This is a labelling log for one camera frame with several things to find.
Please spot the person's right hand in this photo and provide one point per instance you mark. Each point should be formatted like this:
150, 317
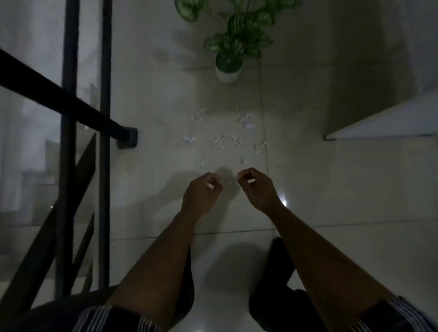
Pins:
261, 195

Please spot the person's left hand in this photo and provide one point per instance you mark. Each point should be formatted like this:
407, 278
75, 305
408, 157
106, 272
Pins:
198, 196

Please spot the person's right fingers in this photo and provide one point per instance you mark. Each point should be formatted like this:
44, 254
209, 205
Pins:
247, 173

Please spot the person's left fingers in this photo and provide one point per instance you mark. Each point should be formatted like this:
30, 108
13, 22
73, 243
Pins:
214, 179

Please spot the person's right forearm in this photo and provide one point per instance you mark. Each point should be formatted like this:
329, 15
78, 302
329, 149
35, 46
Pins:
325, 270

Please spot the person's left forearm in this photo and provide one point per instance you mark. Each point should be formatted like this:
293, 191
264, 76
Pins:
160, 266

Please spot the scattered white paper scraps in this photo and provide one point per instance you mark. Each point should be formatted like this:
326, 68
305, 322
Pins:
247, 121

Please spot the white plant pot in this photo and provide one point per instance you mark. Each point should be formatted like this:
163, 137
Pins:
227, 77

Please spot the green leafy plant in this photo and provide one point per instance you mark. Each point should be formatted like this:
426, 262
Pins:
244, 32

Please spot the white ledge board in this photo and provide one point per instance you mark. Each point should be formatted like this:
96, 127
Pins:
393, 125

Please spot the black metal stair railing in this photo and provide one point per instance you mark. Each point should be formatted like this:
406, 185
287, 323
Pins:
70, 102

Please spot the striped shirt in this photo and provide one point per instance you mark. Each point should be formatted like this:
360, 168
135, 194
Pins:
407, 314

